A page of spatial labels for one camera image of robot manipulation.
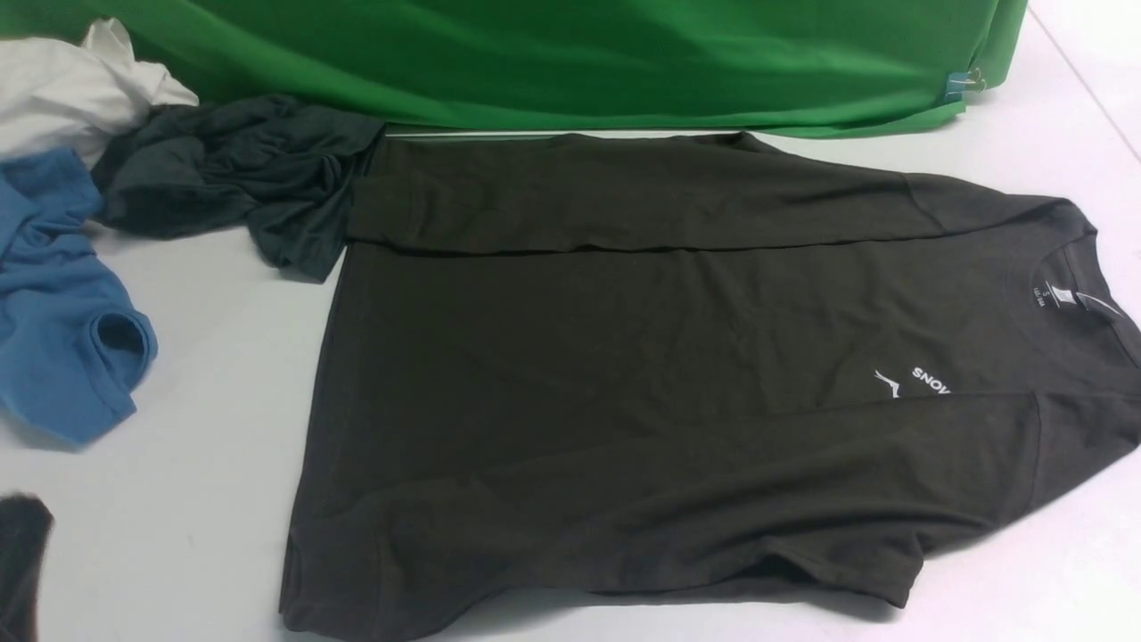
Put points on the dark teal crumpled garment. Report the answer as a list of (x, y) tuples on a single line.
[(281, 168)]

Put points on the dark gray long-sleeved shirt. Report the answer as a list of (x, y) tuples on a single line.
[(687, 369)]

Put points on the white crumpled garment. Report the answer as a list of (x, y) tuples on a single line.
[(56, 95)]

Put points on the blue crumpled garment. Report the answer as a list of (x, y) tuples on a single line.
[(73, 346)]

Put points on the green backdrop cloth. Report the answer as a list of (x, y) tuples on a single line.
[(806, 69)]

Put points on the blue binder clip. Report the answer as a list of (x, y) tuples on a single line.
[(960, 84)]

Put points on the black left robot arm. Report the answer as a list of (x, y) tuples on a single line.
[(25, 529)]

